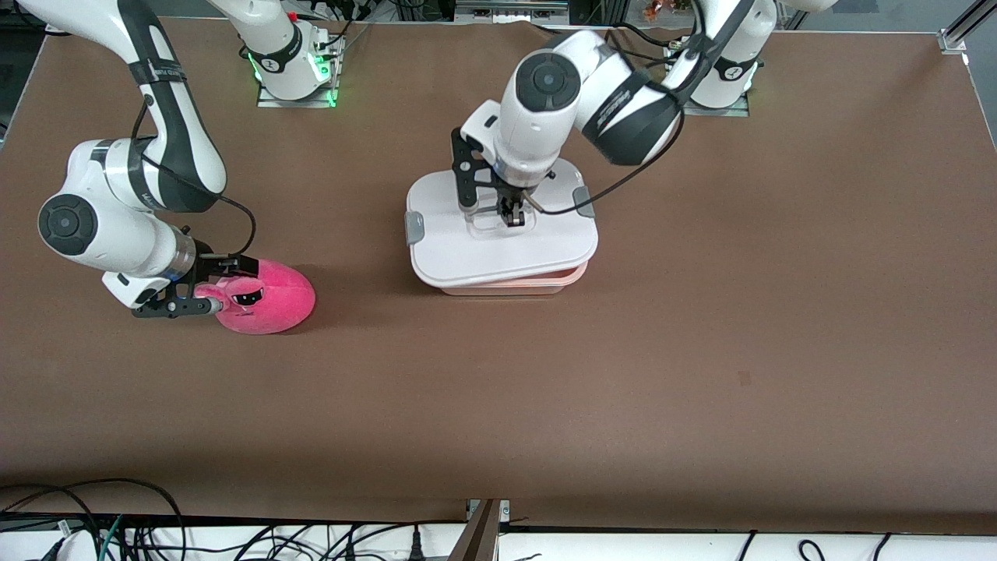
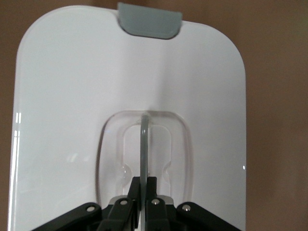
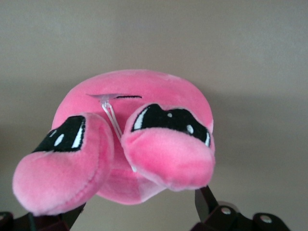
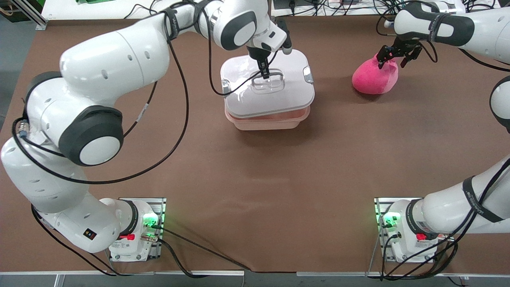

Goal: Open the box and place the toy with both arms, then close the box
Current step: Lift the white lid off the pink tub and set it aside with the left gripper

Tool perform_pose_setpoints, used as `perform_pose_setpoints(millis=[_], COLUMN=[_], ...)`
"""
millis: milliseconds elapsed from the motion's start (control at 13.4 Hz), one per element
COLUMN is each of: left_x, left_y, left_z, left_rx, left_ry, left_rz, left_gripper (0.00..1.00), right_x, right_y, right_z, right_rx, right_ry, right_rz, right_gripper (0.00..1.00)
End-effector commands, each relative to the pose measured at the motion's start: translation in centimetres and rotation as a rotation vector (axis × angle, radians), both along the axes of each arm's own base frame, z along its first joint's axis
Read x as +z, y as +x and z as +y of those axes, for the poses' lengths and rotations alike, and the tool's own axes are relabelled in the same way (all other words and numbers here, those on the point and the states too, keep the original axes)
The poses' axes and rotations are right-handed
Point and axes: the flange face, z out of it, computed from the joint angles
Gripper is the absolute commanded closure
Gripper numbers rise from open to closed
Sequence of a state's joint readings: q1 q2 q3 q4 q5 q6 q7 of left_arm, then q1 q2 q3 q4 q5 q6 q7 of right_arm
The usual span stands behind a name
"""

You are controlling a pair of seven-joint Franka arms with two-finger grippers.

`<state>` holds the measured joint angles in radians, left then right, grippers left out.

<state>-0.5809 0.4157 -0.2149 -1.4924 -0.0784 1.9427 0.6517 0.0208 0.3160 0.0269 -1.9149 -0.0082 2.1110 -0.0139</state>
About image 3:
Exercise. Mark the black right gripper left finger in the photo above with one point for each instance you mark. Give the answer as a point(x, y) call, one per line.
point(67, 222)

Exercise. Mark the pink plush toy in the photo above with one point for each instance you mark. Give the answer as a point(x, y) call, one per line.
point(144, 91)

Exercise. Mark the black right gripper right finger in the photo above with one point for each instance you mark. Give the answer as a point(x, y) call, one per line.
point(204, 204)

